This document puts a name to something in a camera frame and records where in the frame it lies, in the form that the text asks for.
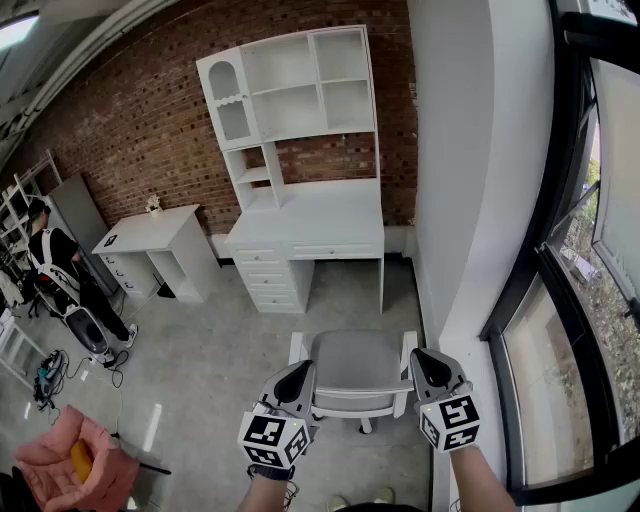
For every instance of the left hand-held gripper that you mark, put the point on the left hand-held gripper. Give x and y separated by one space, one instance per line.
272 440

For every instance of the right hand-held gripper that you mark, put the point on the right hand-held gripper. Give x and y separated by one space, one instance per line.
450 425

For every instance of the person's left forearm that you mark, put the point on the person's left forearm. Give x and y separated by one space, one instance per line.
265 496

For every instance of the person's right forearm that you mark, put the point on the person's right forearm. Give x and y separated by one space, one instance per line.
475 480

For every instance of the black wristwatch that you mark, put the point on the black wristwatch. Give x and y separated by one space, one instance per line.
270 472

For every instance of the person's left shoe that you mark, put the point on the person's left shoe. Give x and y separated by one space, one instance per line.
338 502

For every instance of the person's shoe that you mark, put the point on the person's shoe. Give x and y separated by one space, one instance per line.
385 496
338 502

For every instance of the person's right shoe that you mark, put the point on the person's right shoe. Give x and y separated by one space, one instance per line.
385 496

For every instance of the person's black shorts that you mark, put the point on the person's black shorts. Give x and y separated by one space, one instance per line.
385 508

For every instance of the black stand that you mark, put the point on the black stand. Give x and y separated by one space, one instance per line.
164 290

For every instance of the white desk with drawers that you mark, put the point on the white desk with drawers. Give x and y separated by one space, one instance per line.
320 220

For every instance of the white power strip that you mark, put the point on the white power strip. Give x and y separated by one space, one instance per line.
85 375

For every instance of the small white desk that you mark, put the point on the small white desk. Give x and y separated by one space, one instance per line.
150 230

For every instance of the white grey pod device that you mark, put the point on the white grey pod device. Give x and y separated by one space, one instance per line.
87 332

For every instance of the yellow cushion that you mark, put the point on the yellow cushion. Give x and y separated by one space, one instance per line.
81 460

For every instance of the black white tag card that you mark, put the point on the black white tag card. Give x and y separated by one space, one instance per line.
110 240

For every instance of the pink armchair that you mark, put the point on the pink armchair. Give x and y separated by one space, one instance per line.
55 460

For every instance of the grey metal cabinet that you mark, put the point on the grey metal cabinet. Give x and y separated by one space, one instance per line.
80 215

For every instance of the white hutch shelf unit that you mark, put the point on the white hutch shelf unit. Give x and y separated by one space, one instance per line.
295 105

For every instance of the white table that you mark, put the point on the white table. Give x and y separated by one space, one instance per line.
15 345

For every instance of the black window frame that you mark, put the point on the black window frame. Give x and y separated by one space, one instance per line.
570 280

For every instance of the white shelf frame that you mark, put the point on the white shelf frame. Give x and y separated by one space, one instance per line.
15 210

